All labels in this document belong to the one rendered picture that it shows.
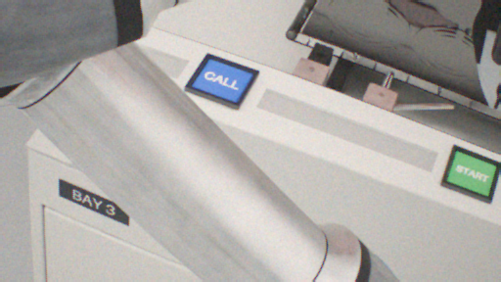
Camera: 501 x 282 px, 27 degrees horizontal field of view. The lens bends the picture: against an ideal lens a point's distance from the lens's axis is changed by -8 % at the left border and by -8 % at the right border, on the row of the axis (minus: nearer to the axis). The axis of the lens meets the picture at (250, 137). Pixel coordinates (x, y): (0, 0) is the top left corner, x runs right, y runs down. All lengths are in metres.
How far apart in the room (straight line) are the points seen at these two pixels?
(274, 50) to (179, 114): 0.64
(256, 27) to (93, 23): 0.85
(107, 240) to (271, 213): 0.51
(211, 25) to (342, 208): 0.39
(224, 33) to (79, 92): 0.69
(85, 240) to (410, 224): 0.40
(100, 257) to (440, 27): 0.49
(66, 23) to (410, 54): 0.78
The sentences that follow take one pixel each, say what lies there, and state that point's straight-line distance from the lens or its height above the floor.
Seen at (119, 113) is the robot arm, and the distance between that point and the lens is 0.67.
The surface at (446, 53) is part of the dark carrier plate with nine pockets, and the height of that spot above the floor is 0.90.
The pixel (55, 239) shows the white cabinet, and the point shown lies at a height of 0.68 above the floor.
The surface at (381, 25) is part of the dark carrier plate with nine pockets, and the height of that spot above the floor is 0.90.
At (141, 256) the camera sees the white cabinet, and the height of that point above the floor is 0.72.
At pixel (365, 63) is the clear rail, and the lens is 1.21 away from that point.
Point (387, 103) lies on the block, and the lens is 1.15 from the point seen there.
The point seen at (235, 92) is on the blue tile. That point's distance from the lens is 1.04.
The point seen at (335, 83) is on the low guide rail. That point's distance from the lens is 1.25.
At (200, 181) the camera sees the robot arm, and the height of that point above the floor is 1.16.
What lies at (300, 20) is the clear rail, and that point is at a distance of 1.24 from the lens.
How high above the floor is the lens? 1.67
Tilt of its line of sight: 45 degrees down
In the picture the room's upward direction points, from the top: 11 degrees clockwise
